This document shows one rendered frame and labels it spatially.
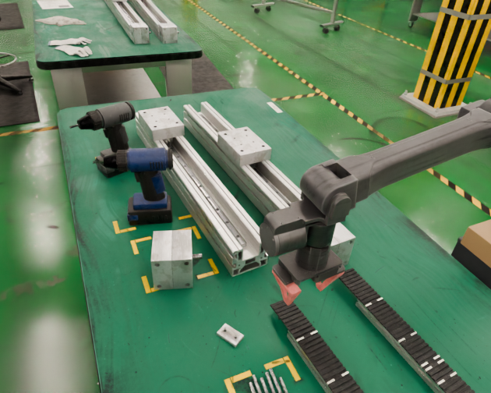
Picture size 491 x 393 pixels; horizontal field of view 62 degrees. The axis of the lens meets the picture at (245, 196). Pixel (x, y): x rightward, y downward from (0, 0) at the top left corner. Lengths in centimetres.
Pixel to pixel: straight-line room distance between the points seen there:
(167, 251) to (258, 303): 24
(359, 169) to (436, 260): 59
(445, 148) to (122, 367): 71
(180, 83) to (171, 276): 188
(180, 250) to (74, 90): 180
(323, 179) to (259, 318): 41
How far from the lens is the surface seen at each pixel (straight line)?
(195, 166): 127
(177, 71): 266
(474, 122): 82
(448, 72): 414
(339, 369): 86
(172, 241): 97
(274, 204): 111
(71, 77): 258
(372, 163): 68
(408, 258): 118
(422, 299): 109
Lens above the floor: 153
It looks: 36 degrees down
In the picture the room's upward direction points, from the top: 4 degrees clockwise
